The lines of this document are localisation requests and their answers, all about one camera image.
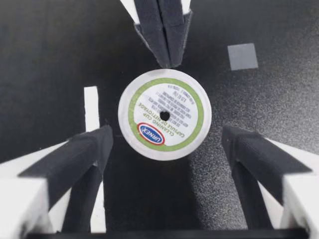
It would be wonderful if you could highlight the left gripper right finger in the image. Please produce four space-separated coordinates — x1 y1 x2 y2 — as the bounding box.
221 124 319 239

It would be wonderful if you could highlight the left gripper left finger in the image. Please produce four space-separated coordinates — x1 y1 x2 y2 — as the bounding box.
0 124 114 239

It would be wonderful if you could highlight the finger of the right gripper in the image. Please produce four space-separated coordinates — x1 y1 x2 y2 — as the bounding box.
120 0 172 69
157 0 193 69

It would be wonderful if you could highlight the white coffee capsule, green ring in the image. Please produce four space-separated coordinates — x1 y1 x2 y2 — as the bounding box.
117 69 212 161

